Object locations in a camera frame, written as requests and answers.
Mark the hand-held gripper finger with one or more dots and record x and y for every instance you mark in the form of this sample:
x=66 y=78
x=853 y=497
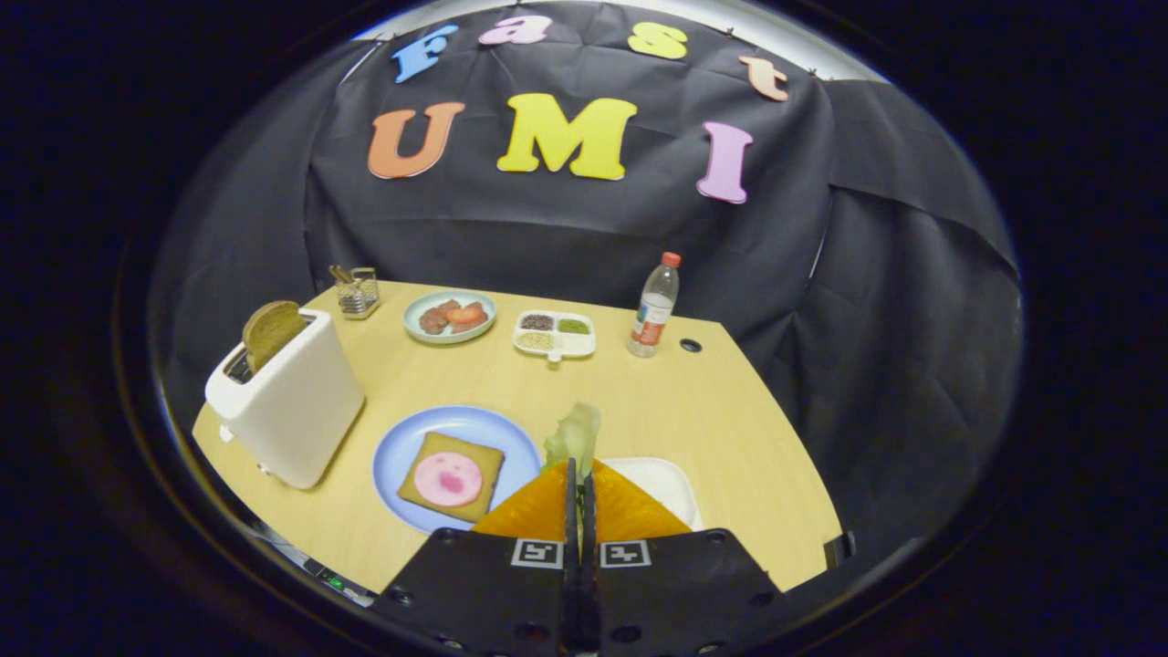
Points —
x=589 y=520
x=571 y=520

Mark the green lettuce leaf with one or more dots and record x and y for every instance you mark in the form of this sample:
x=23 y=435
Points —
x=575 y=438

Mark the round-topped brown bread slice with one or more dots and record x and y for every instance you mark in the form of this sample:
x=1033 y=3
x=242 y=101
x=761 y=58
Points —
x=272 y=333

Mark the white square plate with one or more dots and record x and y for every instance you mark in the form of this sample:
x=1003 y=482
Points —
x=662 y=484

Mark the square brown toast slice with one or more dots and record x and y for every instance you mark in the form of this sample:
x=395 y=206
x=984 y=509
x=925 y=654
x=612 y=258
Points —
x=484 y=461

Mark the pink ham slice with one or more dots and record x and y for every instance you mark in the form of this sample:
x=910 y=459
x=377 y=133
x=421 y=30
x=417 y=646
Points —
x=447 y=479

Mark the blue round plate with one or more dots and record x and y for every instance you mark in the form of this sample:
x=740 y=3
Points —
x=456 y=424

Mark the white divided condiment dish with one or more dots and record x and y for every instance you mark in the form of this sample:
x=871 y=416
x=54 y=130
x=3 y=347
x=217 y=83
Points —
x=577 y=345

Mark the clear plastic bottle red cap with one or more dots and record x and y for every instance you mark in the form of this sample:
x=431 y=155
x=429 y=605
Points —
x=652 y=315

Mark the brown meat patty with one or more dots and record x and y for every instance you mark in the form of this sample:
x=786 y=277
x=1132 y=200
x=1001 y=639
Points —
x=474 y=327
x=433 y=319

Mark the pale green round plate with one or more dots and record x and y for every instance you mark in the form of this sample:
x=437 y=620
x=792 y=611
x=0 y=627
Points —
x=456 y=336

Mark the red tomato slice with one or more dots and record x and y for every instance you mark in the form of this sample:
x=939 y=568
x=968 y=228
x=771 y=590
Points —
x=465 y=316

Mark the dark power strip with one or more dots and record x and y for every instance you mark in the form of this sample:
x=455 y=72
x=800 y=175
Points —
x=338 y=582

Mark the small black clamp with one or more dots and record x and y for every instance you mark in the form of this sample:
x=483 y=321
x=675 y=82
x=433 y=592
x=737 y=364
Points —
x=839 y=547

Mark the black backdrop cloth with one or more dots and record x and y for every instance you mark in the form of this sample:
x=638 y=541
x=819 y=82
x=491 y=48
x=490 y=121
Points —
x=547 y=237

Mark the white toaster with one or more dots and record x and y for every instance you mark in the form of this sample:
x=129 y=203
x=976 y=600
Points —
x=292 y=411

